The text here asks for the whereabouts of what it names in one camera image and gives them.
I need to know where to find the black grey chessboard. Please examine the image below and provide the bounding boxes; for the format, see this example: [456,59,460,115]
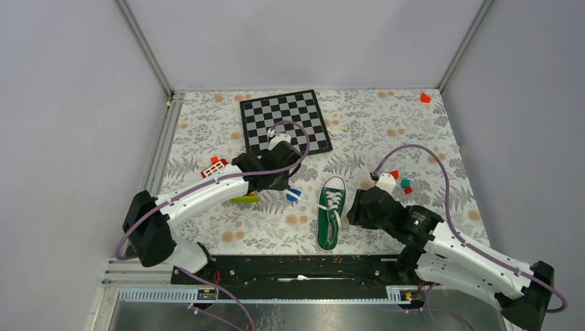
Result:
[239,90,333,154]

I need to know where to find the red wedge block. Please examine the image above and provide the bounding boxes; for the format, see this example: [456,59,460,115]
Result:
[420,92,432,103]

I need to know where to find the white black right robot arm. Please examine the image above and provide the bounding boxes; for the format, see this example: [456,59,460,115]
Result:
[348,187,554,330]

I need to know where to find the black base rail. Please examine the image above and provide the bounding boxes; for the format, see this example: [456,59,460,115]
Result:
[170,254,427,301]

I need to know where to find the floral table mat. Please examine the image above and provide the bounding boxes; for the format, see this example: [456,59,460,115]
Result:
[161,90,488,255]

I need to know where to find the blue plastic cap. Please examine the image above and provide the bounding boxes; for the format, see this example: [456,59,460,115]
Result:
[286,188,301,201]

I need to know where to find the stacked colourful toy bricks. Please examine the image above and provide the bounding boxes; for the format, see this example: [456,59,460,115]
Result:
[230,192,259,203]

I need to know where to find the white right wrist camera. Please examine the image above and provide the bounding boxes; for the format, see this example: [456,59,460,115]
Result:
[375,173,397,194]

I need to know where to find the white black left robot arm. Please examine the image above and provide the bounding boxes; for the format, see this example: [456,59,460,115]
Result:
[122,141,304,283]

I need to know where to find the green canvas sneaker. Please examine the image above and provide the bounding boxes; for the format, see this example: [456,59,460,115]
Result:
[316,177,346,251]

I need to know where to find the teal cube block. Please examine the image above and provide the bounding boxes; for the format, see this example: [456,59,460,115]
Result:
[400,179,411,190]

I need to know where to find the red toy brick window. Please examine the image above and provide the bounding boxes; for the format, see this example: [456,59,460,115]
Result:
[200,157,228,178]

